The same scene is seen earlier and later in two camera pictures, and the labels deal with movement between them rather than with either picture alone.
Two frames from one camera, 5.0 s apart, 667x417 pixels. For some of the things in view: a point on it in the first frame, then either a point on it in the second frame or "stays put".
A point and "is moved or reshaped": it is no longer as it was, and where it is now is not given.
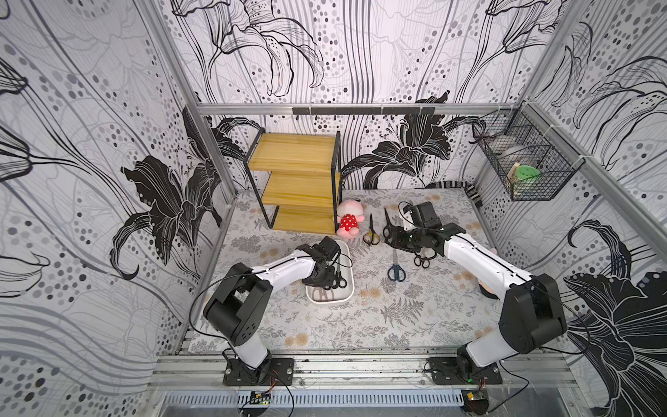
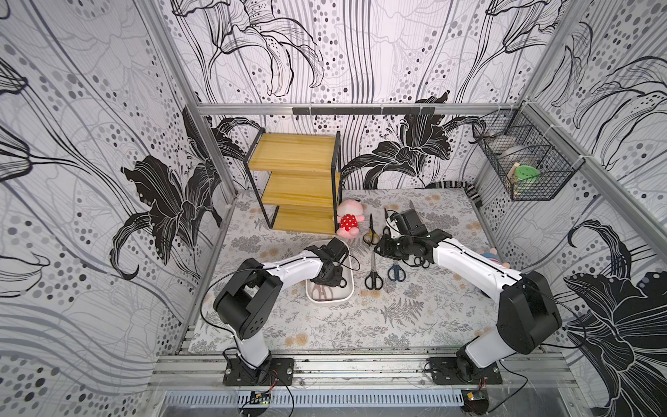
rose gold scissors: x=321 y=294 stays put
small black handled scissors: x=425 y=261 stays put
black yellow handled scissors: x=372 y=237 stays put
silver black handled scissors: x=338 y=281 is moved or reshaped
